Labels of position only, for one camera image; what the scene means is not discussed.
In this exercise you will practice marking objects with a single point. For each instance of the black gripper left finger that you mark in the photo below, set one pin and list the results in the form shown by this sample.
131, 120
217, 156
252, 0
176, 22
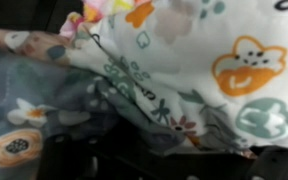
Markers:
63, 158

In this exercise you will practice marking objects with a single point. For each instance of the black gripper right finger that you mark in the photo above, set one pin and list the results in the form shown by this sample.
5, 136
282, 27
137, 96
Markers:
271, 164

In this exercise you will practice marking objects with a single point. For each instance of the pink fleece blanket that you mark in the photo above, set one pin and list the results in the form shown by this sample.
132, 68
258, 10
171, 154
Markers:
93, 11

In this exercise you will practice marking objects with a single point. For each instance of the blue floral quilted blanket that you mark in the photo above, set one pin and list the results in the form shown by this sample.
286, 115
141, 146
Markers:
188, 75

